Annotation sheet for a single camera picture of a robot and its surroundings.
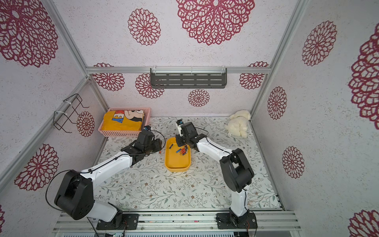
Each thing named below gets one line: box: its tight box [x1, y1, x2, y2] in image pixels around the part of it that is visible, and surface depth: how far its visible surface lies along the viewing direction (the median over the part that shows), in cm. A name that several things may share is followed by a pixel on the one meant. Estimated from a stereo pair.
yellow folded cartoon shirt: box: [101, 109, 145, 131], surface depth 111 cm
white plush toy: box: [224, 109, 251, 139], surface depth 108 cm
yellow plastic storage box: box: [164, 136, 191, 173], surface depth 99 cm
